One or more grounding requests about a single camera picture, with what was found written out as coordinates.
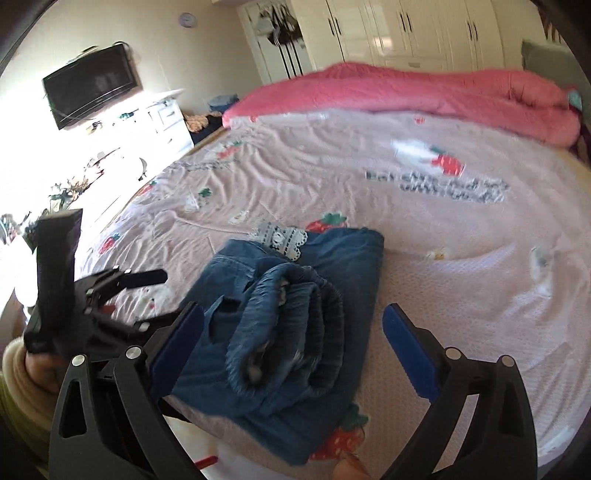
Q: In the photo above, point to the cream and green left sleeve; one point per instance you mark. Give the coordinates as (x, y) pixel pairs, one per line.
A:
(26, 408)

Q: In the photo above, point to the round purple wall clock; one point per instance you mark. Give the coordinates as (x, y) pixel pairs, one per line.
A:
(187, 20)

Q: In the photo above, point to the person's left hand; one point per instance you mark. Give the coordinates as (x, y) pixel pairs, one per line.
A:
(46, 371)

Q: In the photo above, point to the pink fluffy blanket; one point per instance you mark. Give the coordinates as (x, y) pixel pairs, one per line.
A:
(517, 101)

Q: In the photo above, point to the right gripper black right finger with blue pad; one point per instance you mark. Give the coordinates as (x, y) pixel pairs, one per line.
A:
(479, 424)

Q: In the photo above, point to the grey pillow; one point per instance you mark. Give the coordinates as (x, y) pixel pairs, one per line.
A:
(555, 63)

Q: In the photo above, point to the pink strawberry bear bed sheet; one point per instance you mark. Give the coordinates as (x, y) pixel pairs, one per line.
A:
(486, 234)

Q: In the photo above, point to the white wardrobe with doors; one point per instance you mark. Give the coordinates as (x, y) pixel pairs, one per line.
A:
(293, 38)

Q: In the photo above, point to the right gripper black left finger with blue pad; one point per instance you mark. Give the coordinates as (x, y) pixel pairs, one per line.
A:
(107, 424)

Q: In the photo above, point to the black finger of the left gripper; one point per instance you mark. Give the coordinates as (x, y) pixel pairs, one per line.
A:
(146, 325)
(130, 280)

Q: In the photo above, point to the black wall television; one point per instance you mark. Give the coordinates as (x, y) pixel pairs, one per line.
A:
(85, 85)

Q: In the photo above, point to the white dresser with drawers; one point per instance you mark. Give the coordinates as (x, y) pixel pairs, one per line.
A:
(96, 166)

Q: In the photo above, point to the blue denim pants lace trim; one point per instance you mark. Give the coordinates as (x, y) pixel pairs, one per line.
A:
(284, 339)

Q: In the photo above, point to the person's right hand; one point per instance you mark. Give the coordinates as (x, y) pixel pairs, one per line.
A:
(349, 467)

